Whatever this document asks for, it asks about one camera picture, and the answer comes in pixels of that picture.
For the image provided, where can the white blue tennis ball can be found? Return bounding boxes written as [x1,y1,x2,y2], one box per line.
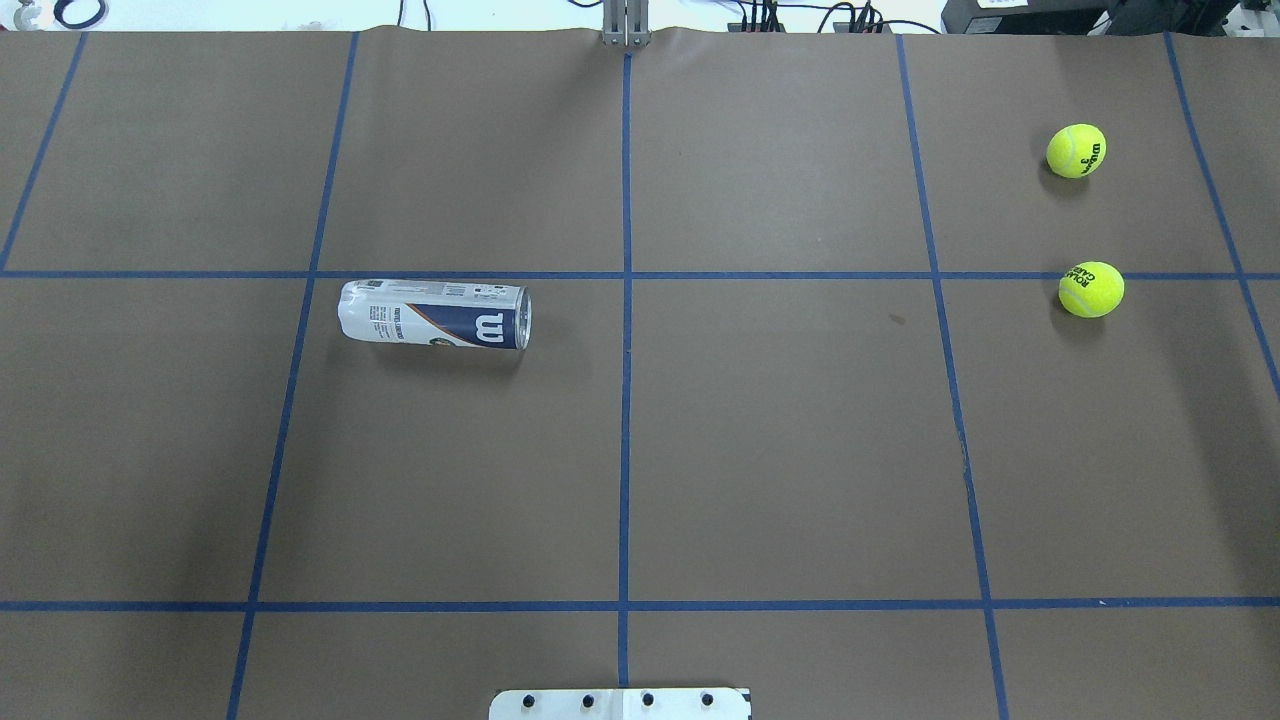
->
[335,278,532,350]

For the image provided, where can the Roland Garros yellow tennis ball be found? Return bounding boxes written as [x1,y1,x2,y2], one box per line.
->
[1057,261,1126,319]

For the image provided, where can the Wilson yellow tennis ball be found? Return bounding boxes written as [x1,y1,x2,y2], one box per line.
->
[1044,123,1108,179]

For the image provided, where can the white metal mounting plate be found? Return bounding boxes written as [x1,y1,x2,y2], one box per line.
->
[488,687,753,719]

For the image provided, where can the black equipment box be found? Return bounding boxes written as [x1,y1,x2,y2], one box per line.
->
[940,1,1240,37]

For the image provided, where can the blue tape roll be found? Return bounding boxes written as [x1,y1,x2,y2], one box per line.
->
[52,0,110,32]

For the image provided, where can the grey aluminium post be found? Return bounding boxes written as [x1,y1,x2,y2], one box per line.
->
[600,0,652,49]

